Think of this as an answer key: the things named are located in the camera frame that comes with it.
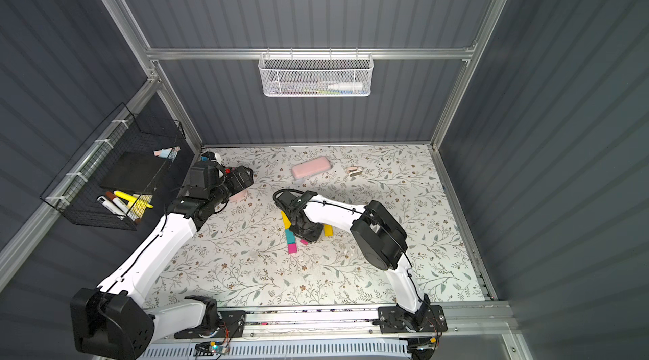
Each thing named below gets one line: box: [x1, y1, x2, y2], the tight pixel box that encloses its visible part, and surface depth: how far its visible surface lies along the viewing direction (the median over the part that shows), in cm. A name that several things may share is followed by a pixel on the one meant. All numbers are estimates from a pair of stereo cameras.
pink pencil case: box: [290, 156, 333, 180], surface depth 111 cm
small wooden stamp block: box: [348, 166, 363, 177], surface depth 111 cm
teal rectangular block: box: [284, 228, 296, 245], surface depth 93 cm
